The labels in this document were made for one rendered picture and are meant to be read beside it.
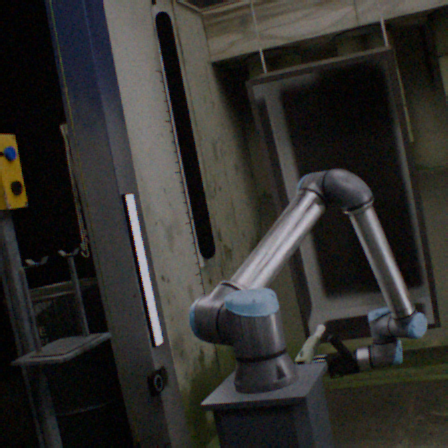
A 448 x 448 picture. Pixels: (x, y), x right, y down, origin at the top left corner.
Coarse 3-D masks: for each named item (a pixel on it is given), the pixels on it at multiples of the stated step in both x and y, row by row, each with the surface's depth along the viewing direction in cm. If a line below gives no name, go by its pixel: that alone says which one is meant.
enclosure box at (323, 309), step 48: (384, 48) 271; (288, 96) 307; (336, 96) 302; (384, 96) 297; (288, 144) 314; (336, 144) 309; (384, 144) 303; (288, 192) 319; (384, 192) 310; (336, 240) 323; (336, 288) 330; (432, 288) 282
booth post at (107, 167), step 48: (96, 0) 276; (96, 48) 269; (96, 96) 268; (96, 144) 270; (96, 192) 272; (96, 240) 275; (144, 240) 283; (144, 336) 273; (144, 384) 275; (144, 432) 278
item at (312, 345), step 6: (318, 330) 286; (324, 330) 293; (312, 336) 276; (318, 336) 276; (306, 342) 269; (312, 342) 267; (318, 342) 272; (306, 348) 260; (312, 348) 260; (318, 348) 270; (300, 354) 250; (306, 354) 252; (312, 354) 258; (300, 360) 248; (306, 360) 248; (312, 360) 256
